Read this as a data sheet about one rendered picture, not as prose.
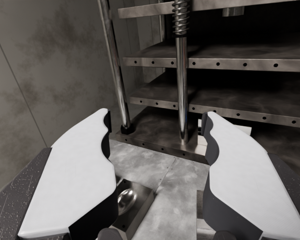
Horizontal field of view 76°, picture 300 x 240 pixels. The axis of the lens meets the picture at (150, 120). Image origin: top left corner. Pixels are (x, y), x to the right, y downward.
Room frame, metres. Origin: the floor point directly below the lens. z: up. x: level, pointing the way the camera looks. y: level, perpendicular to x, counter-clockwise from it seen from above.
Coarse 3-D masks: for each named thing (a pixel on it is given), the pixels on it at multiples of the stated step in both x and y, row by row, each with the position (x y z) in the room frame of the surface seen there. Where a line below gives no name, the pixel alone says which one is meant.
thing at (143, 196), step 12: (120, 192) 0.56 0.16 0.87; (132, 192) 0.56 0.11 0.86; (144, 192) 0.54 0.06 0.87; (120, 204) 0.52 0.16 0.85; (132, 204) 0.51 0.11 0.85; (144, 204) 0.50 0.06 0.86; (120, 216) 0.45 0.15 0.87; (132, 216) 0.44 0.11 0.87; (144, 216) 0.48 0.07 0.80; (120, 228) 0.40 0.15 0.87; (132, 228) 0.42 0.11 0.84
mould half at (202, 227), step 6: (198, 192) 0.48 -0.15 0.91; (198, 198) 0.46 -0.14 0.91; (198, 204) 0.43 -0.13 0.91; (198, 210) 0.41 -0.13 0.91; (198, 216) 0.39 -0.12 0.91; (198, 222) 0.38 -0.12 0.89; (204, 222) 0.37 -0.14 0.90; (198, 228) 0.37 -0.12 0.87; (204, 228) 0.37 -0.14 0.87; (210, 228) 0.36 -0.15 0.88; (198, 234) 0.35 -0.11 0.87; (204, 234) 0.35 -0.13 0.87; (210, 234) 0.35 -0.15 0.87
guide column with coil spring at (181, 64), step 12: (180, 0) 0.94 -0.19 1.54; (180, 12) 0.94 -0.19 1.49; (180, 48) 0.94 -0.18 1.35; (180, 60) 0.94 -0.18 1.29; (180, 72) 0.94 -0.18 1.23; (180, 84) 0.94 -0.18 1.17; (180, 96) 0.94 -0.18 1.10; (180, 108) 0.94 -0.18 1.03; (180, 120) 0.94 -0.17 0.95; (180, 132) 0.95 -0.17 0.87
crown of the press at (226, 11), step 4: (224, 8) 1.15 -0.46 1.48; (228, 8) 1.12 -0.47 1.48; (232, 8) 1.11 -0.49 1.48; (236, 8) 1.10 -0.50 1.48; (240, 8) 1.10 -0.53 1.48; (244, 8) 1.11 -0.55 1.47; (224, 12) 1.14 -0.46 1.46; (228, 12) 1.12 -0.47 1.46; (232, 12) 1.11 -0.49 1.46; (236, 12) 1.10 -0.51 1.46; (240, 12) 1.10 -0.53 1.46; (244, 12) 1.12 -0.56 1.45; (224, 16) 1.14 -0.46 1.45
